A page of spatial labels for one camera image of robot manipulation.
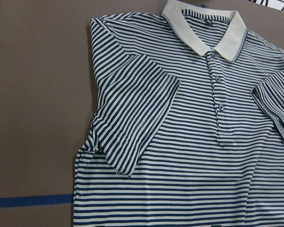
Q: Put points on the navy white striped polo shirt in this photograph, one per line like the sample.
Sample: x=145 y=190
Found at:
x=189 y=130

